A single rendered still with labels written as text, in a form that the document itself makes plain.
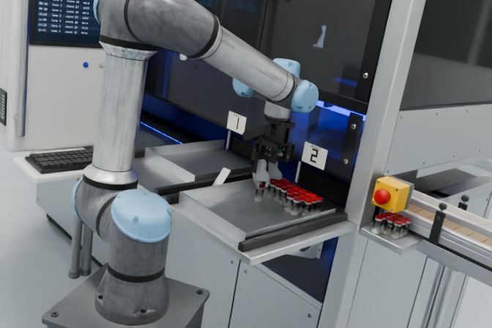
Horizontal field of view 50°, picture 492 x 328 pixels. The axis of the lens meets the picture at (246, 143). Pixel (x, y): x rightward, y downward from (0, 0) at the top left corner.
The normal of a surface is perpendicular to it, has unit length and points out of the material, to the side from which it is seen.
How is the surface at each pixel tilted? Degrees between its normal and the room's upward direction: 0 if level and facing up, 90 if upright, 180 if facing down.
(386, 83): 90
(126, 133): 90
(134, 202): 8
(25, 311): 0
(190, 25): 84
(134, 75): 90
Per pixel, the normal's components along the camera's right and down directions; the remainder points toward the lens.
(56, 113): 0.66, 0.31
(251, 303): -0.72, 0.08
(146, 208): 0.24, -0.90
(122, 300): -0.11, -0.05
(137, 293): 0.27, 0.00
